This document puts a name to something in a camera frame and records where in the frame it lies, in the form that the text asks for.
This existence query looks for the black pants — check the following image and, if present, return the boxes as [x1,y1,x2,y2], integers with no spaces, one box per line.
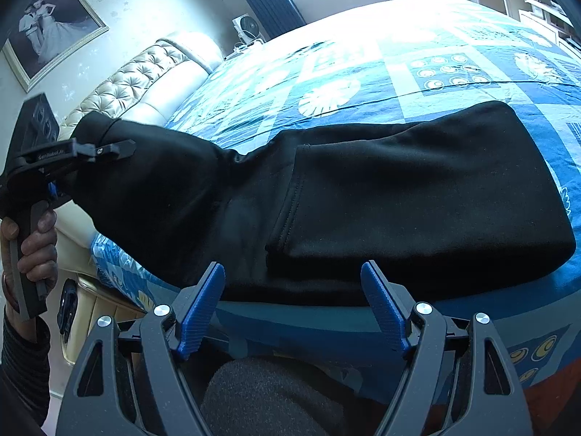
[63,101,575,306]

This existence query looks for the left forearm dark sleeve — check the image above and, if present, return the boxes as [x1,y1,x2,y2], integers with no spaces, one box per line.
[1,305,50,435]

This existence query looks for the person's left hand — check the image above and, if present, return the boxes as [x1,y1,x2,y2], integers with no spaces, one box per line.
[0,207,59,314]

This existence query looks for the beige tufted leather headboard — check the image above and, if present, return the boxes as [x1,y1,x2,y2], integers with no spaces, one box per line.
[57,32,224,364]

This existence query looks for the framed wedding photo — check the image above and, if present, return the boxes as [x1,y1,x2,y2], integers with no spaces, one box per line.
[2,0,108,93]

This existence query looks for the small white desk fan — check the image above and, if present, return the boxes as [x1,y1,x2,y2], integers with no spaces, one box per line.
[232,14,265,46]

